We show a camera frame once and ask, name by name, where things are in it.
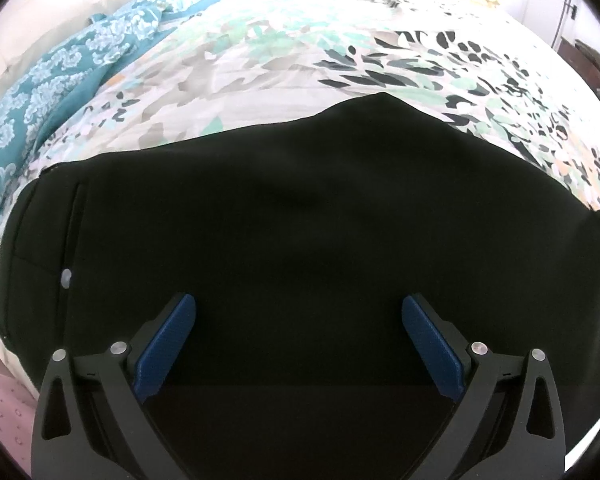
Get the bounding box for large teal floral pillow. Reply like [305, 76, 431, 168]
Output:
[0, 7, 163, 241]

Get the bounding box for beige padded headboard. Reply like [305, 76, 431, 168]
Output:
[0, 0, 181, 116]

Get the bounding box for floral bedspread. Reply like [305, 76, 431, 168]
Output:
[0, 0, 600, 461]

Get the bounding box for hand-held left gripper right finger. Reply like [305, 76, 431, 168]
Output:
[400, 294, 567, 480]

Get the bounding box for thin black cable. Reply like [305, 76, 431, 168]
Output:
[552, 0, 578, 53]

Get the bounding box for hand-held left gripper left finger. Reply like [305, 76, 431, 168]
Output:
[30, 293, 198, 480]

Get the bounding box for white door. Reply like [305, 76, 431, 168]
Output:
[510, 0, 581, 53]

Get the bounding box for brown wooden cabinet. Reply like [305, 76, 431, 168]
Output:
[560, 37, 600, 96]

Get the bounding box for black pants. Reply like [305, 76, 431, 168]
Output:
[0, 92, 600, 480]

